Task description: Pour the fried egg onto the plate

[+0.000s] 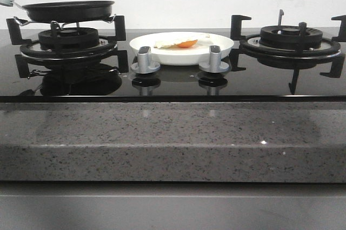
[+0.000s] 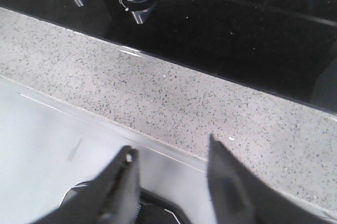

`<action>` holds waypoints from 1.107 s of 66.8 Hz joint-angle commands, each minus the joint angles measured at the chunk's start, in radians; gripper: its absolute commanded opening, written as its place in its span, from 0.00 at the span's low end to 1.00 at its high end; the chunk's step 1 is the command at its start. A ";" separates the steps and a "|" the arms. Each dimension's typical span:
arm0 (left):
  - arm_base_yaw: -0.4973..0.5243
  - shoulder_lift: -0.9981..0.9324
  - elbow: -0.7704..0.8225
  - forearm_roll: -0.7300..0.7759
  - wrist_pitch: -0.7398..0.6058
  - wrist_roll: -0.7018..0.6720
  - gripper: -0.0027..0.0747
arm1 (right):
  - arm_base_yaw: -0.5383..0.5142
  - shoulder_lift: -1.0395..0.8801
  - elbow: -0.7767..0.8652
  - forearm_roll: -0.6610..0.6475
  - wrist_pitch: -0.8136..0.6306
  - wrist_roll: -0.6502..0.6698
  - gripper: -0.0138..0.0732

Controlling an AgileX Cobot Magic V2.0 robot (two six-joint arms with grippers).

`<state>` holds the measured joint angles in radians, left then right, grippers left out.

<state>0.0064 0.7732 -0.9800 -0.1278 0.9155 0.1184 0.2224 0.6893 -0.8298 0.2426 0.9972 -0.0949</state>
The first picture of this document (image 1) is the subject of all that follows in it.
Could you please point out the white round plate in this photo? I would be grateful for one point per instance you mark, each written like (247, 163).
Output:
(175, 55)

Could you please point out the fried egg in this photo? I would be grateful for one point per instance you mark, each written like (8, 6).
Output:
(181, 41)

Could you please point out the black frying pan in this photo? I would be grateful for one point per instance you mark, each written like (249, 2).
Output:
(68, 12)

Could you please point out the left silver stove knob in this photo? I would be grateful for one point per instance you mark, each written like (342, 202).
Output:
(145, 64)

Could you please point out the silver stove knob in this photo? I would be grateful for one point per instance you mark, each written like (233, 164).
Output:
(145, 64)
(215, 63)

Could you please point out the right silver stove knob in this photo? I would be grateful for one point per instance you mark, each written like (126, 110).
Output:
(215, 63)

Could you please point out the left black pan support grate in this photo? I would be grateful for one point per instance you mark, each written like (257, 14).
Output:
(64, 60)

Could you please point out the black pan support grate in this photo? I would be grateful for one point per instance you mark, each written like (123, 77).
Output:
(64, 60)
(289, 59)

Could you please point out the left black gas burner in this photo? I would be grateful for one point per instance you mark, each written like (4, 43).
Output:
(69, 39)

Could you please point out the black gas burner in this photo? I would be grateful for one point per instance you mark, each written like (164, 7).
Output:
(69, 39)
(287, 37)

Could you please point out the right black gas burner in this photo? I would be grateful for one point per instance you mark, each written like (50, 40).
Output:
(287, 37)

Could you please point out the right black pan support grate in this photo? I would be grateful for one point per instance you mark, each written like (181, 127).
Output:
(289, 59)

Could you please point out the grey cabinet drawer front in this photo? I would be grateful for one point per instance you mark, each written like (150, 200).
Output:
(38, 205)

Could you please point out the black glass cooktop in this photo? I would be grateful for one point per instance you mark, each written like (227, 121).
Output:
(103, 83)

